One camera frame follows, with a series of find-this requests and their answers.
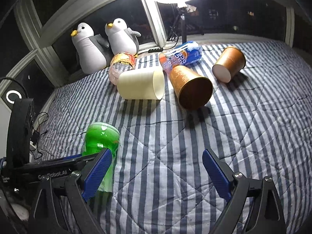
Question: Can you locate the green tea cup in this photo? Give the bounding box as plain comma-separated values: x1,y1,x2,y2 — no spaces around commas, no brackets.
82,122,120,192

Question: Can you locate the cream plastic cup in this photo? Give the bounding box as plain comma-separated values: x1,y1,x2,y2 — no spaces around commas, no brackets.
117,67,165,100

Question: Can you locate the near copper paper cup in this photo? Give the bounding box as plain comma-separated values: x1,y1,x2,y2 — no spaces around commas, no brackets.
169,66,213,110

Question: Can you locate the copper paper cup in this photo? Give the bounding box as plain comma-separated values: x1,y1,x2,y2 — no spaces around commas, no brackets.
212,47,246,83
169,66,213,110

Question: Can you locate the far copper paper cup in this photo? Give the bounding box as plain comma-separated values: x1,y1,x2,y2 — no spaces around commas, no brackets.
212,47,246,83

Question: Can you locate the blue pink plastic cup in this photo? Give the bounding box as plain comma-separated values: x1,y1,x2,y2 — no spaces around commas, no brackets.
158,41,203,75

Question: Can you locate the striped quilt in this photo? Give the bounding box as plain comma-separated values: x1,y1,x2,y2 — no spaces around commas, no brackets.
39,41,311,233

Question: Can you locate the large plush penguin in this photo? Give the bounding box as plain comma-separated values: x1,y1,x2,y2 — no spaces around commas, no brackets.
71,22,112,74

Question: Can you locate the small plush penguin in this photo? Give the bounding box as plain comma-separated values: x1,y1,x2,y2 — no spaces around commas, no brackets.
105,18,141,56

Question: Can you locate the black remote on sill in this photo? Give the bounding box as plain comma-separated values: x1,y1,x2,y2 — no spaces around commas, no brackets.
148,48,163,53

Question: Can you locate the black charging cable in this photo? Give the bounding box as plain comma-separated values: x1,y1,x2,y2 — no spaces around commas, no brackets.
29,111,59,160

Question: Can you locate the ring light stand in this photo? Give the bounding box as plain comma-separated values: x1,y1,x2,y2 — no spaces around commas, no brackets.
166,3,197,47

